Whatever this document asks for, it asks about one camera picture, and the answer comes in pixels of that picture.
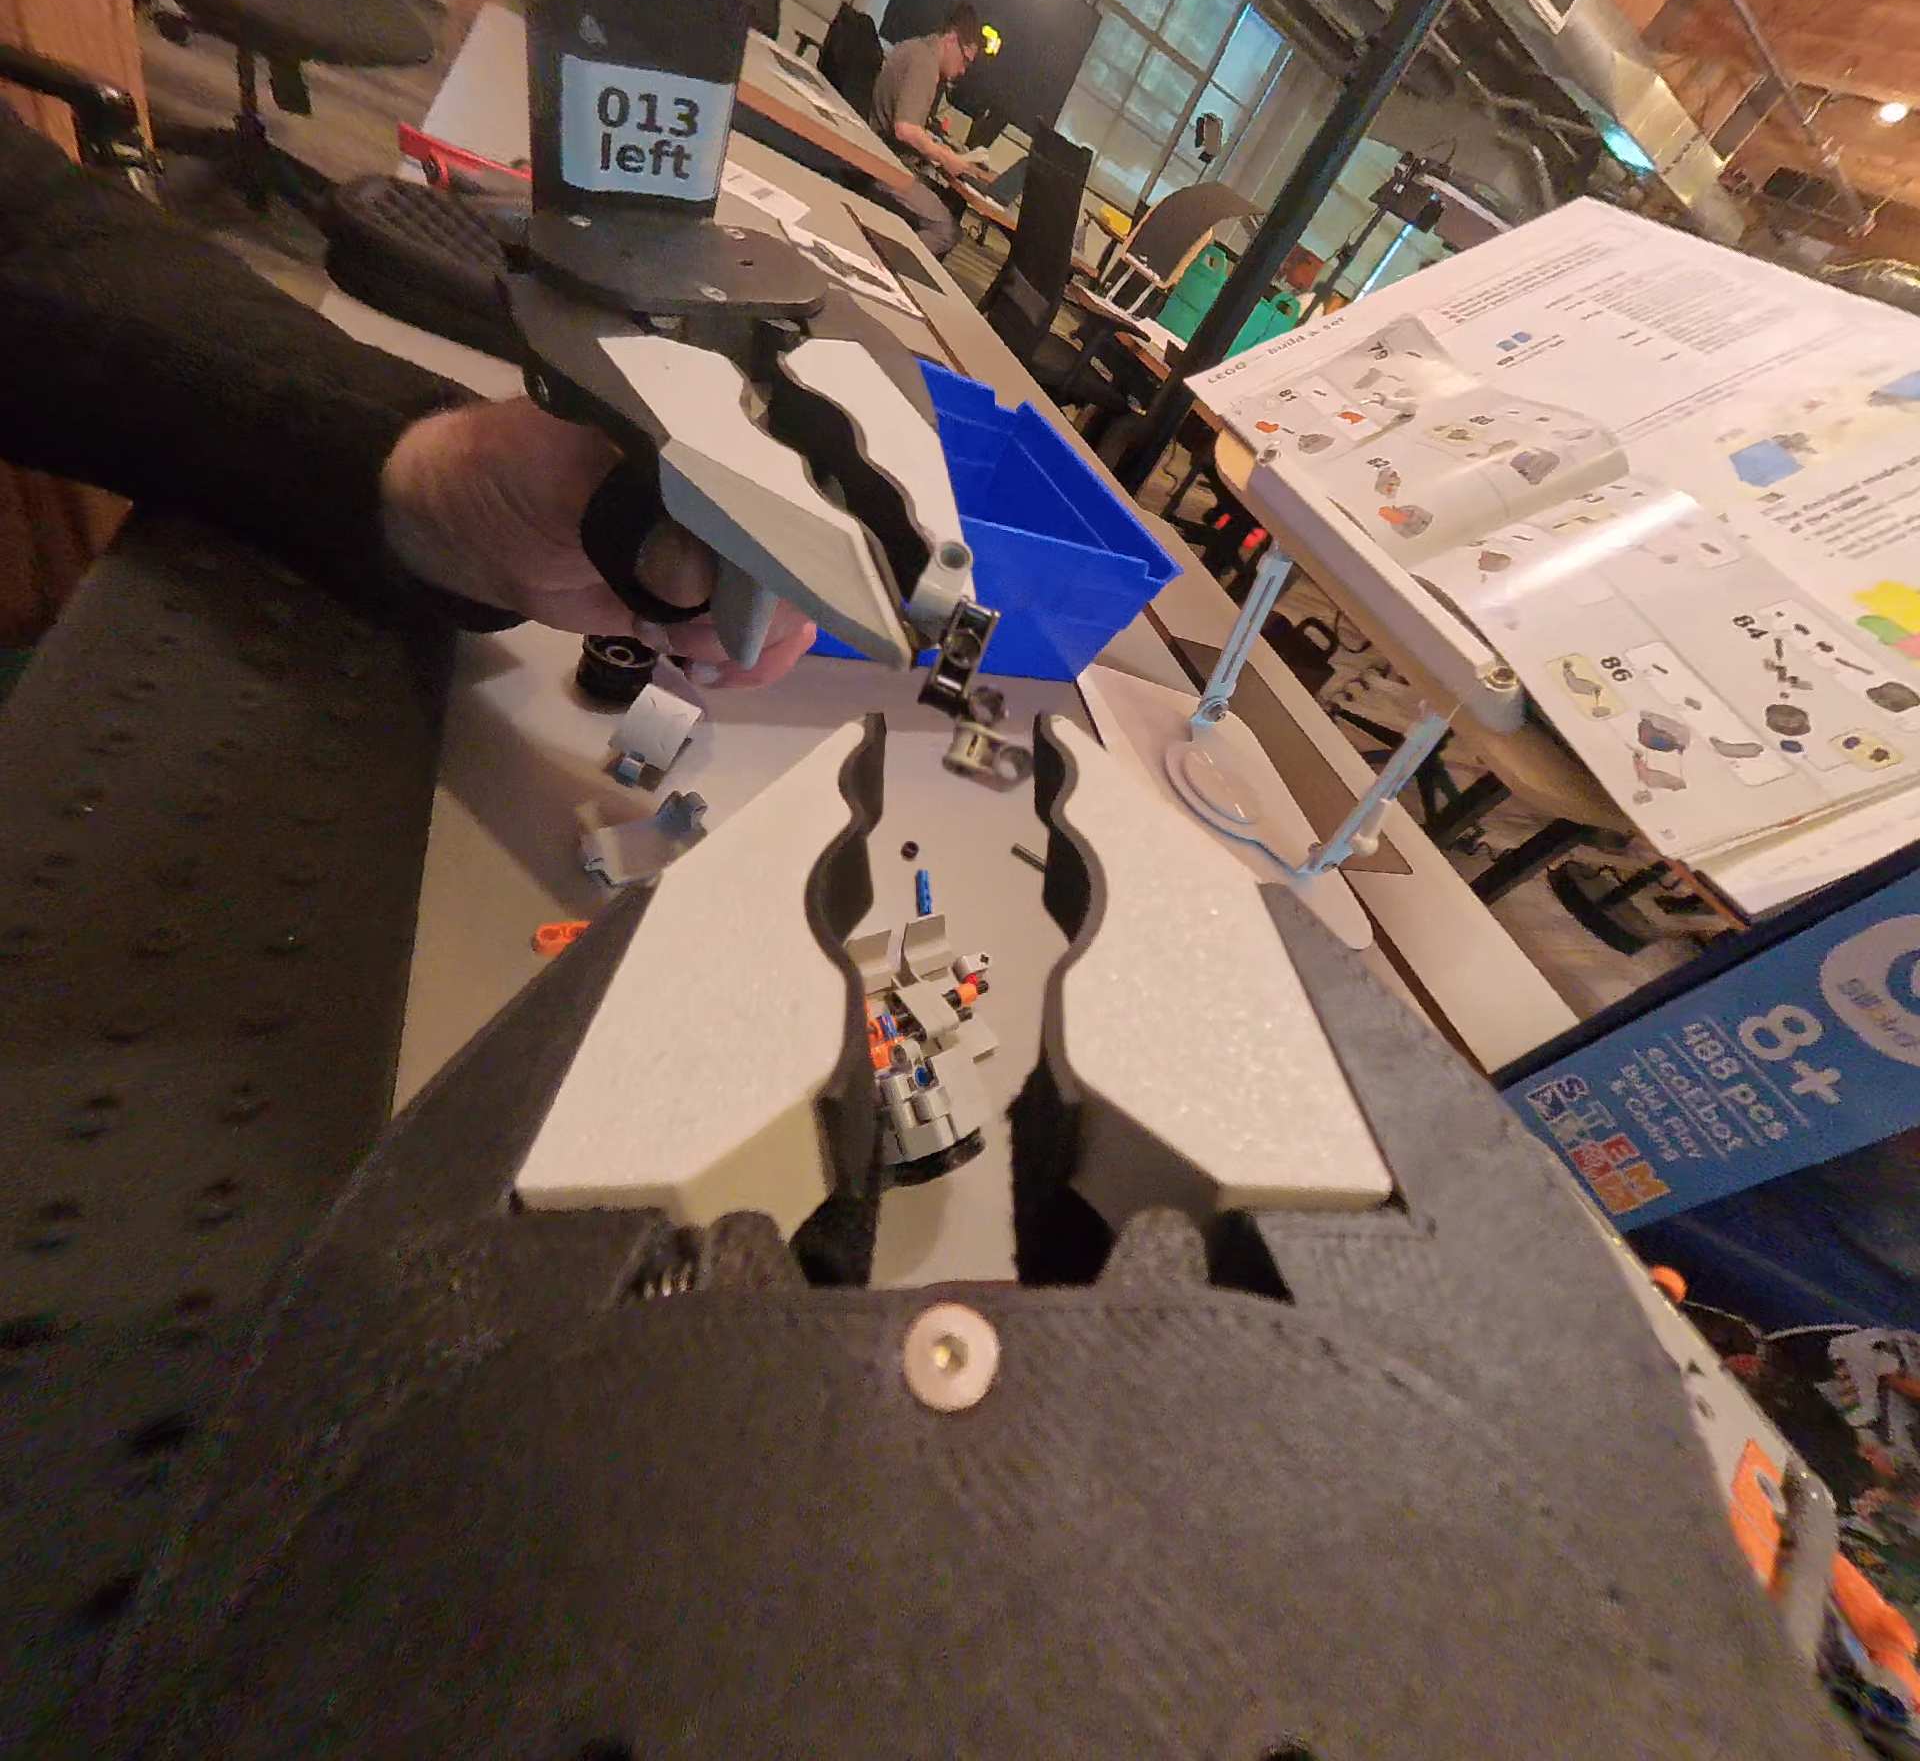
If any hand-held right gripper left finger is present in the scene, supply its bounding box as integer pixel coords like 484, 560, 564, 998
514, 713, 891, 1261

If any grey panel piece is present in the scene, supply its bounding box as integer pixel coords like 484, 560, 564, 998
605, 683, 704, 789
578, 789, 711, 889

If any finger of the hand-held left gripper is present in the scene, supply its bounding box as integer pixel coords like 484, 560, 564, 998
765, 337, 977, 612
597, 332, 912, 670

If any black perforated board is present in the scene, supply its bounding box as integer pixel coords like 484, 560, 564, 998
0, 513, 452, 1761

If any blue robot kit box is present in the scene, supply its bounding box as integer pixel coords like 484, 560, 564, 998
1501, 846, 1920, 1418

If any grey orange tracked toy robot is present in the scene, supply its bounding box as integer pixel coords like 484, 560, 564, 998
1644, 1266, 1920, 1761

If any black brick connector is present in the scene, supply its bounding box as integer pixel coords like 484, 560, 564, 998
915, 598, 1004, 713

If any black metal pole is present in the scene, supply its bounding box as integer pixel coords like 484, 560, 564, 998
1118, 0, 1545, 487

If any instruction booklet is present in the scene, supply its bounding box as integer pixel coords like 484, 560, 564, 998
1187, 197, 1920, 913

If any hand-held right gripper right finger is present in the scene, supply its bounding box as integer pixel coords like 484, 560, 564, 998
1034, 710, 1398, 1268

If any grey brick bush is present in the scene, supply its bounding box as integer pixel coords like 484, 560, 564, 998
902, 536, 977, 629

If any blue storage bin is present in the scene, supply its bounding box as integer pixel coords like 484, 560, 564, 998
810, 356, 1187, 683

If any pale grey brick connector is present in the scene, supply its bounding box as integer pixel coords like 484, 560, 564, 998
942, 680, 1038, 789

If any white book stand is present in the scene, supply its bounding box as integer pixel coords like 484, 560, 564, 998
1078, 410, 1531, 951

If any small grey orange brick assembly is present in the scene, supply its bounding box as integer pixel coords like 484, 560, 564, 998
841, 912, 1004, 1176

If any person's left hand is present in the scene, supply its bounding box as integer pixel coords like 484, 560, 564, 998
381, 396, 824, 689

